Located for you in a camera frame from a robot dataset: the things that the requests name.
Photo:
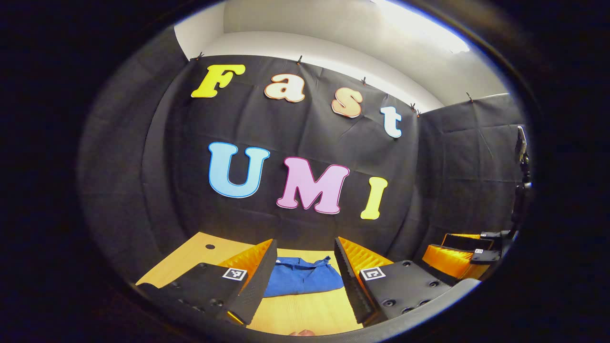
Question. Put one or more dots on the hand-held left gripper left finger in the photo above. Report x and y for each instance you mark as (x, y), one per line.
(259, 286)

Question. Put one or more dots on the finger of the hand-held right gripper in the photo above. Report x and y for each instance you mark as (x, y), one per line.
(448, 262)
(467, 240)

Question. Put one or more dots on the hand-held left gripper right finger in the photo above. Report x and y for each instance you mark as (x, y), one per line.
(352, 286)

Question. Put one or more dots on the blue button shirt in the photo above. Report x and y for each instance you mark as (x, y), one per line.
(300, 278)

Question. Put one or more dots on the black backdrop cloth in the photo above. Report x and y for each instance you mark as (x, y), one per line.
(295, 133)

